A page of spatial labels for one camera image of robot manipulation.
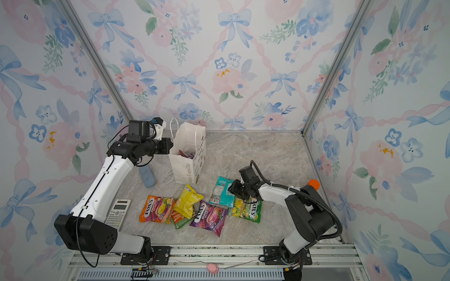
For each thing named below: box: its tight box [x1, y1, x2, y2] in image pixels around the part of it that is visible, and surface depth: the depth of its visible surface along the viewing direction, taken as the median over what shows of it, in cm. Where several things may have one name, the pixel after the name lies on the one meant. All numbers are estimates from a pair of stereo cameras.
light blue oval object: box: [139, 165, 157, 189], surface depth 96 cm
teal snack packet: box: [208, 176, 235, 208], surface depth 90 cm
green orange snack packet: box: [171, 209, 194, 230], surface depth 84 cm
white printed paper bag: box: [168, 117, 207, 185], surface depth 89 cm
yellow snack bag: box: [173, 183, 204, 220], surface depth 85 cm
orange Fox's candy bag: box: [139, 194, 176, 225], surface depth 85 cm
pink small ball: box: [206, 263, 220, 274], surface depth 71 cm
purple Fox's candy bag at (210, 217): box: [189, 199, 228, 238], surface depth 83 cm
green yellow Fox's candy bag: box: [232, 195, 263, 224], surface depth 85 cm
